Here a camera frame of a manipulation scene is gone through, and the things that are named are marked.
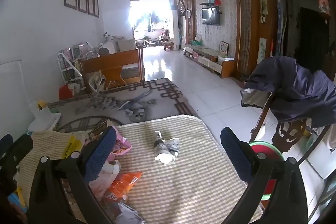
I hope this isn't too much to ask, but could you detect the red basin green rim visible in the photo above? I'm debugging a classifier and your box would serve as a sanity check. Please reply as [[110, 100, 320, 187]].
[[248, 141, 284, 209]]

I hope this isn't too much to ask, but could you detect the grey patterned rug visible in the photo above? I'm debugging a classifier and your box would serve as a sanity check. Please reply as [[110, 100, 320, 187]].
[[47, 78, 200, 132]]

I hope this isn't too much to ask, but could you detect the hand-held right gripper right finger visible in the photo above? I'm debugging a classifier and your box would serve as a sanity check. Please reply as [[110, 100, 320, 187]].
[[220, 127, 309, 224]]

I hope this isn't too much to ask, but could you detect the pink snack bag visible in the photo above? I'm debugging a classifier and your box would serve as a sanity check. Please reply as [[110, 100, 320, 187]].
[[108, 132, 133, 161]]

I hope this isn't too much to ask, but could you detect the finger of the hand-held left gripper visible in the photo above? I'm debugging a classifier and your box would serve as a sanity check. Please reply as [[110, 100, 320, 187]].
[[0, 134, 14, 161], [0, 133, 34, 185]]

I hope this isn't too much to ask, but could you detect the crumpled white plastic bag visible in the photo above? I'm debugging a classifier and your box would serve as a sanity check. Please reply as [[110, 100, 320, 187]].
[[89, 161, 122, 201]]

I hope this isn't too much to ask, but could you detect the white children's bike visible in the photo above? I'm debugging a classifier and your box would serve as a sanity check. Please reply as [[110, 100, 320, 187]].
[[135, 36, 160, 48]]

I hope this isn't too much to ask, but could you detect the orange snack bag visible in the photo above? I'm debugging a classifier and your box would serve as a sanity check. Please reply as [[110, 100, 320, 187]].
[[105, 172, 143, 201]]

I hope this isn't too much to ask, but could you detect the colourful picture book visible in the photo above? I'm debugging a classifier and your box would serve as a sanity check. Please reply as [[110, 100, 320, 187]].
[[8, 187, 28, 214]]

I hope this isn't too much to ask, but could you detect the dark door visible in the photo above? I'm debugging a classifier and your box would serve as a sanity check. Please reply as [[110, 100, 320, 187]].
[[299, 7, 330, 75]]

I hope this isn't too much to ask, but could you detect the wooden television cabinet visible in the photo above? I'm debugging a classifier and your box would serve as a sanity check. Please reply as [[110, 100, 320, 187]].
[[183, 44, 235, 79]]

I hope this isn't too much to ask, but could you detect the wall-mounted television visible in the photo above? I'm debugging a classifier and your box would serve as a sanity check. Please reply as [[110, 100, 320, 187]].
[[202, 7, 220, 26]]

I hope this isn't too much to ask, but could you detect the beige striped table cloth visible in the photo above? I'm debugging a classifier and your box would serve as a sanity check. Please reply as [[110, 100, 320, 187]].
[[16, 114, 263, 224]]

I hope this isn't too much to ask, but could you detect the yellow packet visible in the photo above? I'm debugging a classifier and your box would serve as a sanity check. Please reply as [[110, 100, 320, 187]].
[[62, 135, 83, 159]]

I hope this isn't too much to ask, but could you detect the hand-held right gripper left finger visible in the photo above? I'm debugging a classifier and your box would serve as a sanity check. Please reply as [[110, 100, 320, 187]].
[[28, 126, 117, 224]]

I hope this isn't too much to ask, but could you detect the navy jacket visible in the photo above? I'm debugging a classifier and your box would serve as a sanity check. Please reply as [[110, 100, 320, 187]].
[[241, 55, 336, 128]]

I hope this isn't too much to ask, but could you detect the carved wooden chair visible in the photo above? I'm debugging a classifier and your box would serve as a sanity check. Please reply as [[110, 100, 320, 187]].
[[248, 93, 336, 169]]

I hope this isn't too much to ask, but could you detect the brown wooden bench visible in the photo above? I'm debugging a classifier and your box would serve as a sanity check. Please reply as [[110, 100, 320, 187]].
[[79, 45, 145, 90]]

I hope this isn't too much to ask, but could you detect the plastic bottle yellow cap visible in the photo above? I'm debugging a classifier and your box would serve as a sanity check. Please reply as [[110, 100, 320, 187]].
[[29, 100, 51, 122]]

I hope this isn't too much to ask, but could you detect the red plastic container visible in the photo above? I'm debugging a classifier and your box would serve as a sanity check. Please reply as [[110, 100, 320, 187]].
[[58, 84, 76, 101]]

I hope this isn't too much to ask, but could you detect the white cushioned sofa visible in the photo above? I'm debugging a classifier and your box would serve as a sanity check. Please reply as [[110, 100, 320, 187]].
[[98, 35, 136, 54]]

